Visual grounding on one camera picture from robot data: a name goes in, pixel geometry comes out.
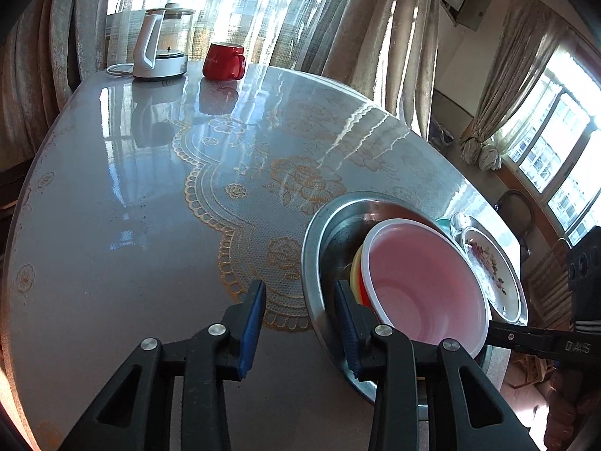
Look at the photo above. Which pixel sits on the round-backed dark chair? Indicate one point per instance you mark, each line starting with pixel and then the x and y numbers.
pixel 504 199

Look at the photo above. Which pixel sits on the sheer white curtain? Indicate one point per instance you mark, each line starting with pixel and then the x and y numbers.
pixel 263 9

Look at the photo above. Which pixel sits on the small white floral plate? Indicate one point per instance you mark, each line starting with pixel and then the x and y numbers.
pixel 507 286

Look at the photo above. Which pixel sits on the stainless steel bowl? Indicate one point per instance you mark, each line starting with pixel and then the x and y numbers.
pixel 314 263

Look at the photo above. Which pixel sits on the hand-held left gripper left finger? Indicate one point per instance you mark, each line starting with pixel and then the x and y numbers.
pixel 251 329

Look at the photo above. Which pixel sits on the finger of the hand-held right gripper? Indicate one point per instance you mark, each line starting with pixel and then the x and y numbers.
pixel 530 340

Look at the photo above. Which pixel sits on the grey velvet curtain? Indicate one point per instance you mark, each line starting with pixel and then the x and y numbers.
pixel 61 33

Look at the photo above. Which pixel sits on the yellow plastic bowl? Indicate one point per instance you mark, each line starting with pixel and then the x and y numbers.
pixel 358 272

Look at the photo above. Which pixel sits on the teal plastic plate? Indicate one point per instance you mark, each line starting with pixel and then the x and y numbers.
pixel 441 221

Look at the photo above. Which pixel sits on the beige velvet curtain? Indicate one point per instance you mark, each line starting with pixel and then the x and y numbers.
pixel 375 33

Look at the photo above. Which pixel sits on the glass electric kettle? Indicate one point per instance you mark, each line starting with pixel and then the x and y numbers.
pixel 159 68

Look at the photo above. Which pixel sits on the side window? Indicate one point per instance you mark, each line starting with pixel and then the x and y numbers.
pixel 563 150

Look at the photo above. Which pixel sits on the red mug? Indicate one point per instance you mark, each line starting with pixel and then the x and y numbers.
pixel 220 63

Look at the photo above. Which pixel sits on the grey woven bag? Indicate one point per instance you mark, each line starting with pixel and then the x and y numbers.
pixel 441 134

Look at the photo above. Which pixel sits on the red plastic bowl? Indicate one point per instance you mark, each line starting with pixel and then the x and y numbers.
pixel 422 282

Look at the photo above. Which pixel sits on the beige tied curtain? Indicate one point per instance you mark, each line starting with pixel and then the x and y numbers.
pixel 516 65

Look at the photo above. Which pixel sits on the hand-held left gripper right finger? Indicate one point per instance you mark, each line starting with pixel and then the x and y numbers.
pixel 350 329

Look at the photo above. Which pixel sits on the person's right hand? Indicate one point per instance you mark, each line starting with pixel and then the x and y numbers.
pixel 561 423

